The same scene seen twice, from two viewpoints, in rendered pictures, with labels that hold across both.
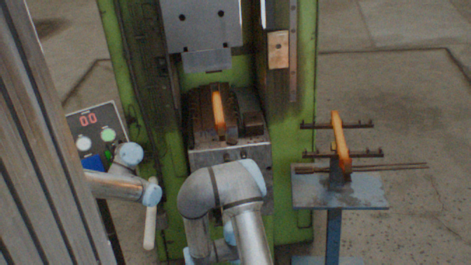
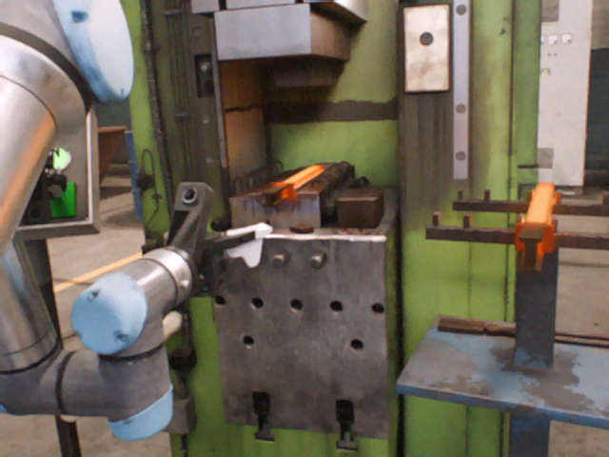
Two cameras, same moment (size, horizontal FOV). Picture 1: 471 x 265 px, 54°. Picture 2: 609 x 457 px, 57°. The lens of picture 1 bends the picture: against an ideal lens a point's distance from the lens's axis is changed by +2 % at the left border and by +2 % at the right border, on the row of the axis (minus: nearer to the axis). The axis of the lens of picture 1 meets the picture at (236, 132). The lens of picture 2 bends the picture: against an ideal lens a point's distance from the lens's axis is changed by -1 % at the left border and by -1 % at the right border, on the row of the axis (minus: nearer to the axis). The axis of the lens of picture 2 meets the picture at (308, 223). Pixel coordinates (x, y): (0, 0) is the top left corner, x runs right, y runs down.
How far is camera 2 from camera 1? 1.13 m
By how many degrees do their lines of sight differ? 27
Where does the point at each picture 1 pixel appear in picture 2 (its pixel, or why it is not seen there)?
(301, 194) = (430, 365)
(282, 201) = (432, 434)
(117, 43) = (135, 23)
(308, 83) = (497, 138)
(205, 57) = (259, 25)
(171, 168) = (207, 301)
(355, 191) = (583, 382)
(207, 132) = (256, 204)
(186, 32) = not seen: outside the picture
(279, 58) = (428, 67)
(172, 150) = not seen: hidden behind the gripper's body
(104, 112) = not seen: hidden behind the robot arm
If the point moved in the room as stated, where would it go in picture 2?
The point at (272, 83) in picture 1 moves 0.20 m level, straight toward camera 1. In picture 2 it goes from (416, 130) to (390, 139)
